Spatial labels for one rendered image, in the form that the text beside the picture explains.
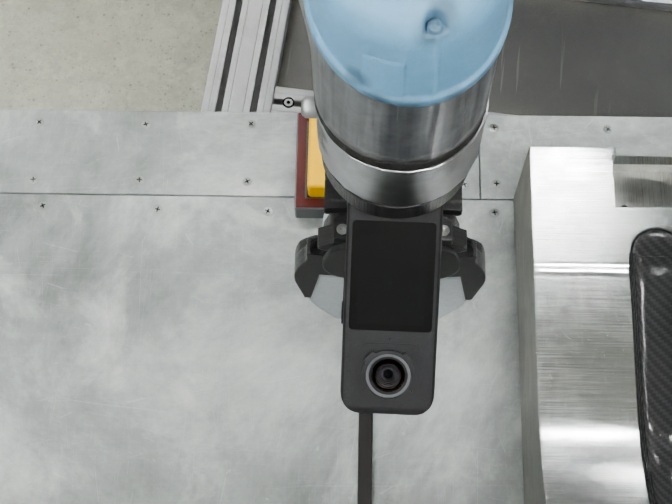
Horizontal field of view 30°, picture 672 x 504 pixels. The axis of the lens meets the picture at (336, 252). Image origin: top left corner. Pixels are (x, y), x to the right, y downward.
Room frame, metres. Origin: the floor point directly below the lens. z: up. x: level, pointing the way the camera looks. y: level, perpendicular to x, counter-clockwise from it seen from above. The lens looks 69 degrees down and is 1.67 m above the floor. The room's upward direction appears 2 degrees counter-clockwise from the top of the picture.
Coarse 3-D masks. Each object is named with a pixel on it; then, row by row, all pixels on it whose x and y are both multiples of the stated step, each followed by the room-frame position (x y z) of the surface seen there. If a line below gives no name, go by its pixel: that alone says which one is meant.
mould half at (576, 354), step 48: (528, 192) 0.34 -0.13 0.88; (576, 192) 0.34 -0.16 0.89; (528, 240) 0.31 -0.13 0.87; (576, 240) 0.30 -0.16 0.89; (624, 240) 0.30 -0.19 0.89; (528, 288) 0.28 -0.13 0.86; (576, 288) 0.27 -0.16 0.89; (624, 288) 0.27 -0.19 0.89; (528, 336) 0.25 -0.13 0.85; (576, 336) 0.24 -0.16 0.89; (624, 336) 0.24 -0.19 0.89; (528, 384) 0.22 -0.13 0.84; (576, 384) 0.21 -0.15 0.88; (624, 384) 0.20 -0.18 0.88; (528, 432) 0.19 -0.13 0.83; (576, 432) 0.17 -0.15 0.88; (624, 432) 0.17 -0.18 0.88; (528, 480) 0.15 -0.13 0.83; (576, 480) 0.14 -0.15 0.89; (624, 480) 0.14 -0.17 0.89
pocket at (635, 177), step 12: (612, 156) 0.36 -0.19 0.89; (624, 156) 0.37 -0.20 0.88; (636, 156) 0.37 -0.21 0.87; (648, 156) 0.37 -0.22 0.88; (660, 156) 0.37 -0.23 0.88; (624, 168) 0.36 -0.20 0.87; (636, 168) 0.36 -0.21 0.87; (648, 168) 0.36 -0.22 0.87; (660, 168) 0.36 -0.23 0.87; (624, 180) 0.36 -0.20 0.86; (636, 180) 0.36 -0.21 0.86; (648, 180) 0.36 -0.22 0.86; (660, 180) 0.36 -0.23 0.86; (624, 192) 0.35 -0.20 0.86; (636, 192) 0.35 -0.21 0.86; (648, 192) 0.35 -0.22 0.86; (660, 192) 0.35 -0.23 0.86; (624, 204) 0.34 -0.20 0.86; (636, 204) 0.34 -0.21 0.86; (648, 204) 0.34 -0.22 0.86; (660, 204) 0.34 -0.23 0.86
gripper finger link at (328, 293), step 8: (320, 280) 0.23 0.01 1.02; (328, 280) 0.23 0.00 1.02; (336, 280) 0.23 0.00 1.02; (320, 288) 0.23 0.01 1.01; (328, 288) 0.23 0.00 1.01; (336, 288) 0.23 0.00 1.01; (312, 296) 0.23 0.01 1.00; (320, 296) 0.23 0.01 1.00; (328, 296) 0.23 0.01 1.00; (336, 296) 0.23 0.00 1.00; (320, 304) 0.23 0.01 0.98; (328, 304) 0.23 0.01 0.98; (336, 304) 0.23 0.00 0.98; (328, 312) 0.23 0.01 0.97; (336, 312) 0.23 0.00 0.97
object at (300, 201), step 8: (304, 120) 0.43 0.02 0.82; (304, 128) 0.43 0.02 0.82; (304, 136) 0.42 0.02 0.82; (304, 144) 0.41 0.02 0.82; (304, 152) 0.41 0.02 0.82; (304, 160) 0.40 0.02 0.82; (296, 168) 0.39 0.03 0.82; (304, 168) 0.39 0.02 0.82; (296, 176) 0.39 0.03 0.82; (304, 176) 0.39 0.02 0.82; (296, 184) 0.38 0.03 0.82; (304, 184) 0.38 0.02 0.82; (296, 192) 0.37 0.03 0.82; (304, 192) 0.37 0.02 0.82; (296, 200) 0.37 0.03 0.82; (304, 200) 0.37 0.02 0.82; (312, 200) 0.37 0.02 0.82; (320, 200) 0.37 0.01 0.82
